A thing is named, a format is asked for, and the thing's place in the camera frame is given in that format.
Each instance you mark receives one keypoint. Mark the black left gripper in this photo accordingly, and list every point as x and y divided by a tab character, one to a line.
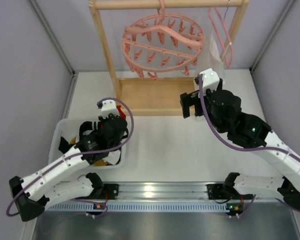
117	122

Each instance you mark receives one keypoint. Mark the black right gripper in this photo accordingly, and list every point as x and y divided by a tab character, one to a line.
192	100

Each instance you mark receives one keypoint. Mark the plain black sock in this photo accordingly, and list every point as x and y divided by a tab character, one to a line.
64	145

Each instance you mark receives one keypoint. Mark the pink round clip hanger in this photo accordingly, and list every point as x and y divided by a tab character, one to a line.
161	43

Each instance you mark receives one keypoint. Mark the red sock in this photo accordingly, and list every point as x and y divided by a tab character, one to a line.
121	113

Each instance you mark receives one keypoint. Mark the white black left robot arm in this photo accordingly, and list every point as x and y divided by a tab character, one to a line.
45	188

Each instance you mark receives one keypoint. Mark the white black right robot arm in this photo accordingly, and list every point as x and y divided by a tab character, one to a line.
248	133

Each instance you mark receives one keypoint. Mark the white folded sock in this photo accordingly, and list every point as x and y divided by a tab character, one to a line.
113	157

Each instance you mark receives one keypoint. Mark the yellow sock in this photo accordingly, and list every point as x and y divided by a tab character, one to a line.
99	163

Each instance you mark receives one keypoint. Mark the wooden clothes rack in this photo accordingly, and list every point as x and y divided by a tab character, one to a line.
148	97

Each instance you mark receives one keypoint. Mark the white plastic basket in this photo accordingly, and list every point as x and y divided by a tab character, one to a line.
69	128

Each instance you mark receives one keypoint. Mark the white hanging cloth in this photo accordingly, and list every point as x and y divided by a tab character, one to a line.
209	57

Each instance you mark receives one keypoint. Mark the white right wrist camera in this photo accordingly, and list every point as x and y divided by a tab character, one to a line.
210	80

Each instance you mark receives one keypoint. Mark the aluminium rail base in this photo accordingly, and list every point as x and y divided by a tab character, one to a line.
133	197

